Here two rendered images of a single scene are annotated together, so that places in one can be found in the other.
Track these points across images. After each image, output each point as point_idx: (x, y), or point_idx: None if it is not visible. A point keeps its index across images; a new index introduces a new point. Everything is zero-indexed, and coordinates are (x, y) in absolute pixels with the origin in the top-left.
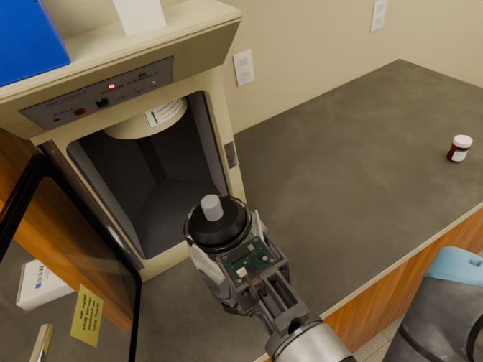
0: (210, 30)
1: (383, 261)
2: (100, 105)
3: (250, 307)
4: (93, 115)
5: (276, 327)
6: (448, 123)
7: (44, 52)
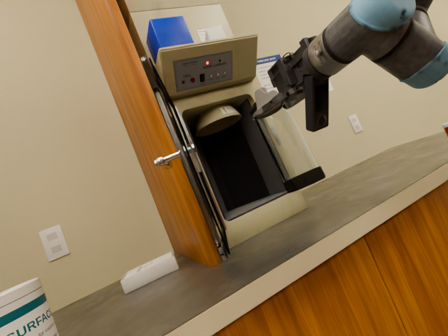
0: (245, 38)
1: (429, 170)
2: (201, 79)
3: (293, 80)
4: (195, 98)
5: (302, 44)
6: (442, 139)
7: (186, 38)
